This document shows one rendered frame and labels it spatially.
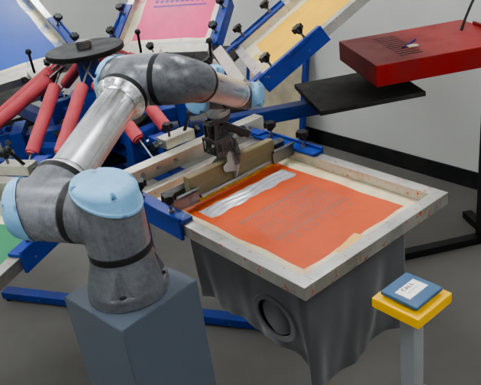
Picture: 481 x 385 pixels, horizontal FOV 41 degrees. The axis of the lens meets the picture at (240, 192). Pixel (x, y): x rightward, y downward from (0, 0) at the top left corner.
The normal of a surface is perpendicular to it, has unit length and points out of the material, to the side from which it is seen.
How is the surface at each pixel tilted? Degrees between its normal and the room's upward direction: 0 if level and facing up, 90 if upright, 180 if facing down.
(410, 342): 90
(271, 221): 0
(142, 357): 90
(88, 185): 7
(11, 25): 32
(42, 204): 50
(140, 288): 72
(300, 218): 0
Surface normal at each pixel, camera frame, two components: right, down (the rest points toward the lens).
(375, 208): -0.13, -0.88
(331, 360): 0.51, 0.41
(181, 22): -0.28, -0.50
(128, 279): 0.23, 0.12
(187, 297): 0.73, 0.22
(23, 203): -0.32, -0.21
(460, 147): -0.75, 0.38
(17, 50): 0.24, -0.61
